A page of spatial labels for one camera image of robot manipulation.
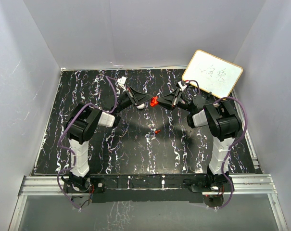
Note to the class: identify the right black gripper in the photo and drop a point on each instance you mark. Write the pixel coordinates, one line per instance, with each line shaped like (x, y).
(167, 101)

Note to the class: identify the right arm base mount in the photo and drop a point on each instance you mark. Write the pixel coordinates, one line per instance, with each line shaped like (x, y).
(198, 185)

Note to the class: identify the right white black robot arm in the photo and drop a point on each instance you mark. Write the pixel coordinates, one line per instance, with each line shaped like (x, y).
(221, 118)

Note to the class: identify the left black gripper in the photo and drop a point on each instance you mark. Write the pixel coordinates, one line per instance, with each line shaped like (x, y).
(141, 98)

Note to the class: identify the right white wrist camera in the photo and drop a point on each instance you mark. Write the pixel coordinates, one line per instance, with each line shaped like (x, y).
(182, 85)

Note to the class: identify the aluminium front rail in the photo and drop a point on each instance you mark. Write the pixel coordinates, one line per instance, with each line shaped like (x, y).
(243, 184)

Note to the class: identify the small whiteboard yellow frame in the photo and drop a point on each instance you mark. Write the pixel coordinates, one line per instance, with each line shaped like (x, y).
(214, 75)

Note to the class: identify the red earbud charging case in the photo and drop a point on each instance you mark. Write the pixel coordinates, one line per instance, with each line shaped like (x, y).
(153, 101)

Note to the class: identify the white earbud charging case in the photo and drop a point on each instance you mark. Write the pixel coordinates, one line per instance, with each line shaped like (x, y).
(141, 106)

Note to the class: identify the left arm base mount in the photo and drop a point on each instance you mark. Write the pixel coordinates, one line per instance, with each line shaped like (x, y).
(84, 185)

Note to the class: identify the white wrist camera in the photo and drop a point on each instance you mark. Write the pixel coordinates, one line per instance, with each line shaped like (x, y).
(122, 82)
(182, 85)

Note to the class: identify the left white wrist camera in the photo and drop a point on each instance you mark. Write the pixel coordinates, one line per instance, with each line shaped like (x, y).
(122, 82)

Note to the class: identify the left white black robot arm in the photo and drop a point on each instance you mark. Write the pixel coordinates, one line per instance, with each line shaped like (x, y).
(86, 118)

